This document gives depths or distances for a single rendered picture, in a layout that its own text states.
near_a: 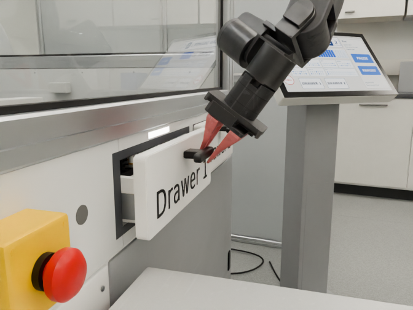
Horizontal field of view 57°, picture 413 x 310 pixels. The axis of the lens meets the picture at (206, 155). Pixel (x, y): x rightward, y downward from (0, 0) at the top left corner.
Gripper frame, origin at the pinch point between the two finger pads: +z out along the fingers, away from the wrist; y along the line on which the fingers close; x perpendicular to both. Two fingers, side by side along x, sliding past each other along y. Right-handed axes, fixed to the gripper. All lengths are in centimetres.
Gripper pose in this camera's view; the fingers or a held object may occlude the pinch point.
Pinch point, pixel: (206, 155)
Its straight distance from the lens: 61.9
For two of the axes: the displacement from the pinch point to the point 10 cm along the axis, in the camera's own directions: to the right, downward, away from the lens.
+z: -5.6, 7.7, 3.2
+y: -7.8, -6.1, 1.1
